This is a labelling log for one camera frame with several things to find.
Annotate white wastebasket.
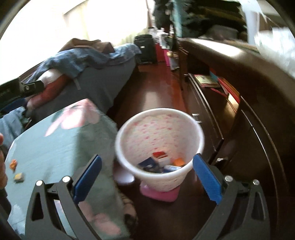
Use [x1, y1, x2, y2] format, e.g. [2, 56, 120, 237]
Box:
[115, 108, 205, 192]

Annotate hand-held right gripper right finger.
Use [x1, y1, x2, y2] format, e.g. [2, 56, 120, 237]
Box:
[192, 153, 270, 240]

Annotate books on cabinet shelf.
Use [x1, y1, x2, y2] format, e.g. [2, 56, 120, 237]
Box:
[218, 77, 240, 100]

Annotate red bag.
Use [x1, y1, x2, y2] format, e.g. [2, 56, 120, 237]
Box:
[155, 43, 166, 63]

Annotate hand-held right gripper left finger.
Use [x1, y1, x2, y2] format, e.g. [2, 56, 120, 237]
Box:
[24, 154, 103, 240]

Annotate white plastic bag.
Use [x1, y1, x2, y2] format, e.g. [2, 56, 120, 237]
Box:
[254, 26, 295, 70]

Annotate pink quilt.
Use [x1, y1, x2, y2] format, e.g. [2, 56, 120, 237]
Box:
[26, 69, 72, 109]

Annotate pink plastic base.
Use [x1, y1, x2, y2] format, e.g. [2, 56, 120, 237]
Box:
[139, 181, 181, 203]

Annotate black suitcase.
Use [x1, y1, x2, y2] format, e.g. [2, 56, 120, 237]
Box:
[134, 34, 157, 65]

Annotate bright window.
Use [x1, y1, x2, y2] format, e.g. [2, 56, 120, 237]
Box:
[62, 0, 153, 47]

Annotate teal floral tablecloth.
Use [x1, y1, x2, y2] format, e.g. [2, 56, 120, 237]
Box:
[5, 99, 139, 240]

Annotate blue snack packet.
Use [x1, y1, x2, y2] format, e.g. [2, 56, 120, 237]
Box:
[138, 157, 162, 173]

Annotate black jacket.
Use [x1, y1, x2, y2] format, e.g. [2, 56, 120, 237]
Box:
[153, 0, 176, 31]

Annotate green book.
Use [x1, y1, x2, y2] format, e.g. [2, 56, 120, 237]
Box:
[194, 74, 221, 88]

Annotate dark wooden cabinet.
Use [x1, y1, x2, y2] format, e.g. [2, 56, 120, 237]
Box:
[177, 37, 295, 240]

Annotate brown cloth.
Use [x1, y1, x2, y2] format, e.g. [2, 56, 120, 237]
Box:
[59, 38, 115, 54]

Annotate red white carton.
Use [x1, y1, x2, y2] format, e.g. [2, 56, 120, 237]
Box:
[152, 151, 171, 165]

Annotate patterned slipper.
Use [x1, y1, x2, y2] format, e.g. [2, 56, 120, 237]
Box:
[120, 193, 139, 229]

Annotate light blue blanket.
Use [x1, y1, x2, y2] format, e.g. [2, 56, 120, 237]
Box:
[0, 108, 26, 148]

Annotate grey bed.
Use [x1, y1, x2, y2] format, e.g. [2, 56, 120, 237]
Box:
[25, 56, 139, 121]

